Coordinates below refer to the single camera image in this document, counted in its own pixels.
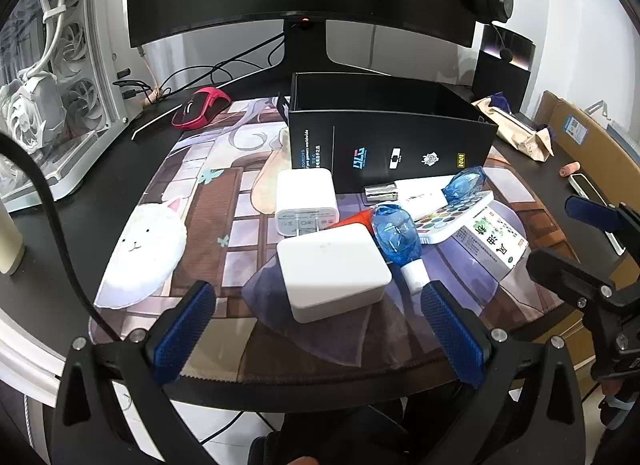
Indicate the white tube with silver cap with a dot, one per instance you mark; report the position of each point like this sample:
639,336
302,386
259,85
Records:
425,192

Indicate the beige wet wipes packet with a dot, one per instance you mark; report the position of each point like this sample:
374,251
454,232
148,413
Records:
520,137

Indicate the small pink object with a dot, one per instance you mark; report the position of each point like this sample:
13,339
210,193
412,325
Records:
570,170

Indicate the white and green medicine box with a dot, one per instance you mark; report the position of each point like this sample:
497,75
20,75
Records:
490,245

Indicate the white plug charger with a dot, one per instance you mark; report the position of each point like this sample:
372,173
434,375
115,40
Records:
305,192

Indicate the white smartphone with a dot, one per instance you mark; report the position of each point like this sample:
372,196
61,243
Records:
587,187

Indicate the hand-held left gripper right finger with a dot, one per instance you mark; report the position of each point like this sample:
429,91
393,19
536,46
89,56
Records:
452,340

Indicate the brown cardboard carton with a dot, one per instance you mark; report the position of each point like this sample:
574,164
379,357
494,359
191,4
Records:
595,145

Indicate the white computer case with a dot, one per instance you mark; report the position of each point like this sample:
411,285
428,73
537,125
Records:
50,70

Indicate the black rectangular device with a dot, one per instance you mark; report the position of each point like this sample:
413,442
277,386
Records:
500,75

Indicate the red computer mouse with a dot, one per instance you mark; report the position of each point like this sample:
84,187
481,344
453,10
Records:
200,105

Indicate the printed desk mat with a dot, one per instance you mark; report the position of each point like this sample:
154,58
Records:
210,195

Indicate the white power adapter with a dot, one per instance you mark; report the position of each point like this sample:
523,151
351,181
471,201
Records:
330,270

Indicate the black cardboard box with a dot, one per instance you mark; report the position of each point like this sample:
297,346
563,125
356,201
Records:
400,155

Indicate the white remote with coloured buttons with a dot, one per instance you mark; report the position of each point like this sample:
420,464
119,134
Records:
450,220

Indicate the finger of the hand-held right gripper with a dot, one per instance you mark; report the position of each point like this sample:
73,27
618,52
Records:
592,212
560,270

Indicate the beige cup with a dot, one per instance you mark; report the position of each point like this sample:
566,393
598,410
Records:
10,245

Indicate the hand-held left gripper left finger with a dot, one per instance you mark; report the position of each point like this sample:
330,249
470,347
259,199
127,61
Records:
185,335

